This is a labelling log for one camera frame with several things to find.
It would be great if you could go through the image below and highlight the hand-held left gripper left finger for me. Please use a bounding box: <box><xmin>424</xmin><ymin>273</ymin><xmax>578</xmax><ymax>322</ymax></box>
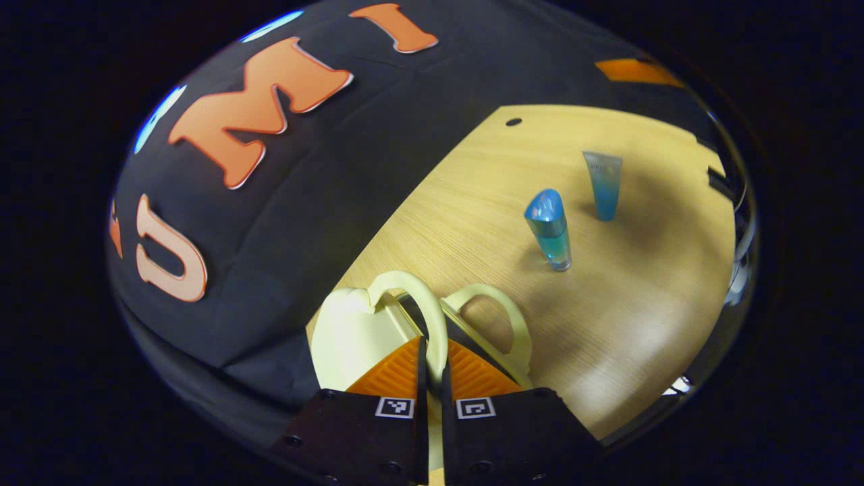
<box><xmin>270</xmin><ymin>336</ymin><xmax>429</xmax><ymax>486</ymax></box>

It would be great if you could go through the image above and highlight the black table edge bracket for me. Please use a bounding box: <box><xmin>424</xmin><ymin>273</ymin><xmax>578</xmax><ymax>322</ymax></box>
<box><xmin>706</xmin><ymin>166</ymin><xmax>738</xmax><ymax>205</ymax></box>

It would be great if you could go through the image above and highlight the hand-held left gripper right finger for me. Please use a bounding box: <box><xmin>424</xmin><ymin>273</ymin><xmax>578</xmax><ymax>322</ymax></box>
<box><xmin>440</xmin><ymin>337</ymin><xmax>605</xmax><ymax>486</ymax></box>

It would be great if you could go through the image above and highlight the pale yellow suitcase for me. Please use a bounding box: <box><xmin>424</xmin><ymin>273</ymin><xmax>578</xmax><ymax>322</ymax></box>
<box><xmin>310</xmin><ymin>270</ymin><xmax>534</xmax><ymax>473</ymax></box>

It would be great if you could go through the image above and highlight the blue and white tube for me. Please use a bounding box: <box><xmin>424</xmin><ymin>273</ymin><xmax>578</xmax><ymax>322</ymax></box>
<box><xmin>582</xmin><ymin>151</ymin><xmax>624</xmax><ymax>222</ymax></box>

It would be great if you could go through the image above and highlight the clear blue bottle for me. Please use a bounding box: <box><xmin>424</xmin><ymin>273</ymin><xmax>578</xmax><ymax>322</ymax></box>
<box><xmin>524</xmin><ymin>188</ymin><xmax>573</xmax><ymax>273</ymax></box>

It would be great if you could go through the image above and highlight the black backdrop cloth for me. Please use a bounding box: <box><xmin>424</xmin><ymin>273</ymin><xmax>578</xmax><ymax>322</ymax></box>
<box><xmin>107</xmin><ymin>0</ymin><xmax>743</xmax><ymax>450</ymax></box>

